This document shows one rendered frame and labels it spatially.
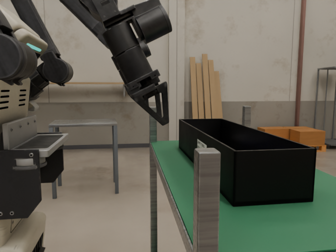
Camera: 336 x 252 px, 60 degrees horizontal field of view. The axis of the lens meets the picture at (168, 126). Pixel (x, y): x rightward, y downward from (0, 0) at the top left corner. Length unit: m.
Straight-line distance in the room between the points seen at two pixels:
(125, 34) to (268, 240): 0.43
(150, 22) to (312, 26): 6.43
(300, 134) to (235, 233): 5.34
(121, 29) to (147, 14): 0.06
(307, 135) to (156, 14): 5.42
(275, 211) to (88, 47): 5.39
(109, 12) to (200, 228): 0.39
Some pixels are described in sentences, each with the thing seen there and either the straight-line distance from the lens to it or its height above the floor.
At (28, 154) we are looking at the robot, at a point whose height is 1.03.
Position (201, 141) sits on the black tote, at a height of 1.04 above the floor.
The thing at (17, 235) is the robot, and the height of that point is 0.80.
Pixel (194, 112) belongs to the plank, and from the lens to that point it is 5.44.
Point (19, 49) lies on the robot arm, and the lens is 0.57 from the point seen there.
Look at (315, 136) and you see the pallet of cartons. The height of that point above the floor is 0.30.
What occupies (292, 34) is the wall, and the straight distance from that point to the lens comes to 6.68.
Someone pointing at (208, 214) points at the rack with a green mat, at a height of 1.02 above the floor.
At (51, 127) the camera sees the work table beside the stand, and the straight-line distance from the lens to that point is 3.25.
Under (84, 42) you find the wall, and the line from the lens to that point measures 5.82.
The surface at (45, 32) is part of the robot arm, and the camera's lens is 1.04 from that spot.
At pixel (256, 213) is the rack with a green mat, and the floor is 0.95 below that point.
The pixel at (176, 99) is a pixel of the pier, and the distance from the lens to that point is 5.68.
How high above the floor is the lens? 1.18
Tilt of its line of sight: 8 degrees down
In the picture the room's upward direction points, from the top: straight up
